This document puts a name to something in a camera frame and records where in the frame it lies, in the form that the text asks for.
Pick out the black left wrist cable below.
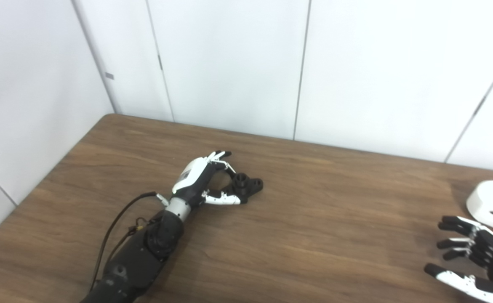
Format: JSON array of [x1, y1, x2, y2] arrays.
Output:
[[90, 191, 170, 293]]

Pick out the black plastic holder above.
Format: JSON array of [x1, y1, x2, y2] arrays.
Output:
[[229, 173, 264, 205]]

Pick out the round white cylinder piece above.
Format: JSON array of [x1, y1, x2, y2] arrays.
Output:
[[466, 180, 493, 231]]

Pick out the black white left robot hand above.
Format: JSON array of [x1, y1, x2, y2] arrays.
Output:
[[171, 150, 247, 207]]

